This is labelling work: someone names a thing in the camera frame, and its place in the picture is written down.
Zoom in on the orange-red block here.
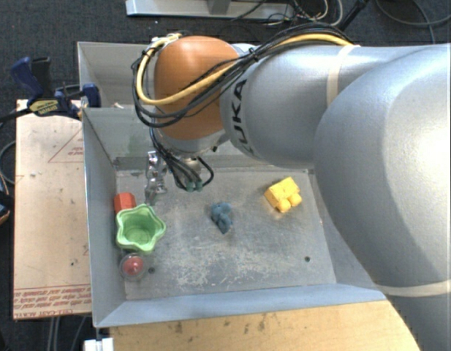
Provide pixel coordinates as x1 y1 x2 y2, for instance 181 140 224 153
113 192 138 214

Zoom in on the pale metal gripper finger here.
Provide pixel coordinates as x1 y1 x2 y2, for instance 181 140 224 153
143 176 168 206
146 151 165 179

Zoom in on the grey metal bin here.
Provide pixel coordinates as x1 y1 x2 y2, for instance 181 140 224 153
77 41 389 329

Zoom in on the yellow toy brick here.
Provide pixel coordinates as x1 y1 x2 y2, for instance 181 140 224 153
263 176 303 214

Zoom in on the small blue-grey toy animal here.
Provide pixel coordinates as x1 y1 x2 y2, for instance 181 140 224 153
209 202 234 235

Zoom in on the green star-shaped cup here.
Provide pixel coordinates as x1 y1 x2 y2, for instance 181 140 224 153
115 203 167 254

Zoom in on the clear ball with red inside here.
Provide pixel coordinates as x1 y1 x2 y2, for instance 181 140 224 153
118 253 148 282

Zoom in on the brown cardboard board red print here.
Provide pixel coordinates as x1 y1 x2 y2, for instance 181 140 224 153
12 99 93 321

